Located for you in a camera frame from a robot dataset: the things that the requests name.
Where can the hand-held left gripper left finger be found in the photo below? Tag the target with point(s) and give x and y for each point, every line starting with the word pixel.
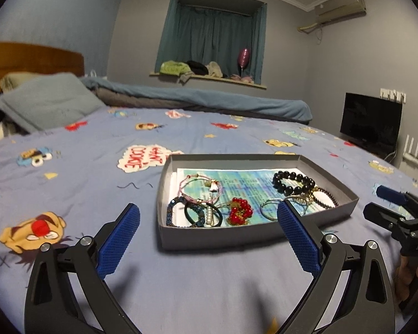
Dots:
pixel 120 240

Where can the wall air conditioner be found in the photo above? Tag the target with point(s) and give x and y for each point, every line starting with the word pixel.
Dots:
pixel 339 4

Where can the wooden headboard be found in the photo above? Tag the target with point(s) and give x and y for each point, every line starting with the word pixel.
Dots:
pixel 31 61

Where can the green cloth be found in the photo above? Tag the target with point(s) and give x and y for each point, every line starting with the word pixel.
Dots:
pixel 174 68

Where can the grey shallow box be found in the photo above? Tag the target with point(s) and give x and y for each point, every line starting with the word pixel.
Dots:
pixel 174 240

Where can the black cloth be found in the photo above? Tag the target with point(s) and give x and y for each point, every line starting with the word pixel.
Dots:
pixel 197 68

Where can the blue blanket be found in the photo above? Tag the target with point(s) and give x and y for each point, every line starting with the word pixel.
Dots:
pixel 212 99

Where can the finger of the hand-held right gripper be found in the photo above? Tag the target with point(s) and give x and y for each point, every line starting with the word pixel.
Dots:
pixel 379 214
pixel 392 195

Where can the pink cloth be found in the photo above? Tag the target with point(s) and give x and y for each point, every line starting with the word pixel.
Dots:
pixel 242 78

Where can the white antenna router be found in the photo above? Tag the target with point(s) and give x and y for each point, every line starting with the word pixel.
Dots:
pixel 416 156

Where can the red bead gold ornament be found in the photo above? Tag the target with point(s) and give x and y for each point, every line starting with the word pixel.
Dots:
pixel 240 212

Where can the beige air conditioner pipe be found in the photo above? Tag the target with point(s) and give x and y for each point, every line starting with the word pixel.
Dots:
pixel 308 27

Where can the blue cartoon printed bedsheet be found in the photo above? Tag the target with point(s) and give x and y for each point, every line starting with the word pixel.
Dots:
pixel 90 167

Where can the pearl hair clip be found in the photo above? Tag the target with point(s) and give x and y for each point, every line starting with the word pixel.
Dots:
pixel 209 215

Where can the black flat monitor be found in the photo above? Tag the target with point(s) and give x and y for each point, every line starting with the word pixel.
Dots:
pixel 371 121

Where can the grey quilt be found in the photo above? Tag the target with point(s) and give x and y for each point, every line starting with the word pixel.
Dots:
pixel 125 100

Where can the window sill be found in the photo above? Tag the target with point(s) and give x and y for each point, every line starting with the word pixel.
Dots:
pixel 209 78

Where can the grey-blue pillow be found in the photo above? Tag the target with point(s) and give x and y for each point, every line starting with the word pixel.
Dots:
pixel 48 101

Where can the teal window curtain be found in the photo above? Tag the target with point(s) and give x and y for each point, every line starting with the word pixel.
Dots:
pixel 212 38

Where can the beige cloth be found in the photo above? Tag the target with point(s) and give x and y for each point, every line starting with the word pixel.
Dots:
pixel 214 69

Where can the beige pillow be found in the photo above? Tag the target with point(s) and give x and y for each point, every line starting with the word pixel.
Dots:
pixel 15 80

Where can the person's right hand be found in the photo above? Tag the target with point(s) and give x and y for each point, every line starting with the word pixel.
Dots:
pixel 405 278

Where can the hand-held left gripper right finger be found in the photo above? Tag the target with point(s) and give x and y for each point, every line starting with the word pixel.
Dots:
pixel 299 238

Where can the pink balloon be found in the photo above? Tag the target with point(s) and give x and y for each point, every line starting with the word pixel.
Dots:
pixel 244 57

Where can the blue-green printed paper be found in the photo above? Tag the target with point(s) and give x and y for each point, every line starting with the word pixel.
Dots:
pixel 244 186

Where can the silver hoop rings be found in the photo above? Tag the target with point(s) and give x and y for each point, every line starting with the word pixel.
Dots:
pixel 264 207

